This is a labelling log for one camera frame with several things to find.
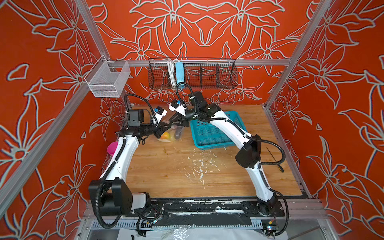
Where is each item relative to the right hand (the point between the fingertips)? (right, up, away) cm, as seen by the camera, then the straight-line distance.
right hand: (168, 120), depth 76 cm
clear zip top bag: (-1, -7, +17) cm, 18 cm away
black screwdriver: (+65, -29, +9) cm, 72 cm away
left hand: (0, -2, +2) cm, 3 cm away
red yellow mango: (-3, -9, +14) cm, 17 cm away
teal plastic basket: (+22, -12, +30) cm, 39 cm away
